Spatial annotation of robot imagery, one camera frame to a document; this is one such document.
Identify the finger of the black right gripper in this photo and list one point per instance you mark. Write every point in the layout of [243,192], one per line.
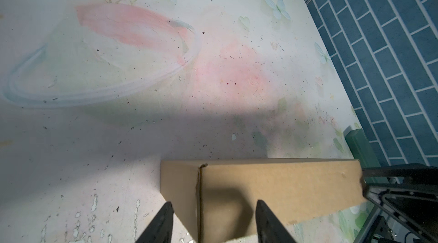
[413,206]
[419,173]

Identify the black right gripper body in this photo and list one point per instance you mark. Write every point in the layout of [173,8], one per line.
[379,227]

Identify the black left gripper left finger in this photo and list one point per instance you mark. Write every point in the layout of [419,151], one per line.
[160,229]

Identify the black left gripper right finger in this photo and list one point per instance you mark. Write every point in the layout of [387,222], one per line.
[269,228]

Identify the brown cardboard box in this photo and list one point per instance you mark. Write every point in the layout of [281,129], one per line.
[216,199]

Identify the green rectangular block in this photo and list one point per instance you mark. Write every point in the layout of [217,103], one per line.
[361,149]

